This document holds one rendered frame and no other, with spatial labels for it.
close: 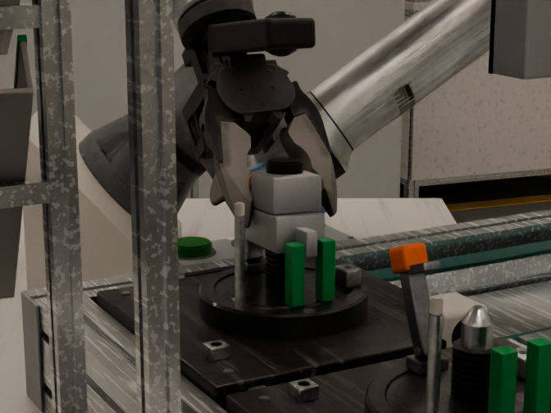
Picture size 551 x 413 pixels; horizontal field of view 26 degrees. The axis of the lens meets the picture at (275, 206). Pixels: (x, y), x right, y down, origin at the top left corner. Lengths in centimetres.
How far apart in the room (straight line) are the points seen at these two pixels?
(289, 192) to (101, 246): 48
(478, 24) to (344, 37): 284
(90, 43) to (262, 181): 299
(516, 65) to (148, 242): 36
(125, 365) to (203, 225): 77
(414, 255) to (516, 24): 21
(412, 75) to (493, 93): 373
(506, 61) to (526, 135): 429
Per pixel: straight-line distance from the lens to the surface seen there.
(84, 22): 392
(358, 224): 168
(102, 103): 396
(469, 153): 508
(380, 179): 435
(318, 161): 102
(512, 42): 92
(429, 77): 137
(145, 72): 66
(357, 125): 136
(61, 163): 84
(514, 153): 520
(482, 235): 127
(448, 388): 80
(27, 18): 81
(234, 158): 99
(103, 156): 145
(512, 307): 119
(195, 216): 172
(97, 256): 139
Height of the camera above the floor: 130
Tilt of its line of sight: 14 degrees down
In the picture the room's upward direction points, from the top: straight up
